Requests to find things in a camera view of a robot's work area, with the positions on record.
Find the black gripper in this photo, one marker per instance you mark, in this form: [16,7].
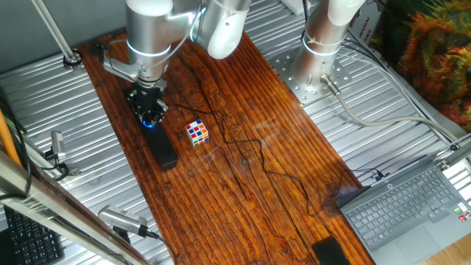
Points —
[149,95]

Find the black soundbar speaker with knob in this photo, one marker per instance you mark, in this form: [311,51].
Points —
[162,147]

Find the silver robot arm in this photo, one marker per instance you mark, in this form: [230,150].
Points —
[149,29]

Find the rubik's cube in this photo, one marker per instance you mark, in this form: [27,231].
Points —
[197,133]

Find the metal clamp tool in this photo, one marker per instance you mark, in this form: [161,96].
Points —
[57,141]

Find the aluminium stand pole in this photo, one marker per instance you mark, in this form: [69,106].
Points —
[460,149]
[55,33]

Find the brown wood grain board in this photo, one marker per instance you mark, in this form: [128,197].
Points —
[239,202]

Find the orange pole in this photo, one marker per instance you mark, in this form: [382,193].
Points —
[7,140]

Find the black keyboard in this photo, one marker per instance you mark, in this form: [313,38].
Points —
[33,243]

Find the small white box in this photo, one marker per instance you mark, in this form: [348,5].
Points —
[292,5]

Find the white lettered box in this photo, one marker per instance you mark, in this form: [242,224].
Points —
[364,25]

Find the black smartphone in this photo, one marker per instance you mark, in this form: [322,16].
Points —
[329,254]

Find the grey laptop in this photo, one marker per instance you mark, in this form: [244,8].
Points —
[404,221]

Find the colourful furry cloth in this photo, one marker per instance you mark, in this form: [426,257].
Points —
[434,55]

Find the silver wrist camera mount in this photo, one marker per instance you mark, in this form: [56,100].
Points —
[117,70]

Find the silver grilled camera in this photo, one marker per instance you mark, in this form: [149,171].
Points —
[121,219]

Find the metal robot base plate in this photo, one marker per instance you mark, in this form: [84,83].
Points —
[285,70]

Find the aluminium frame beam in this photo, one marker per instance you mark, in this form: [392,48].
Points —
[55,217]

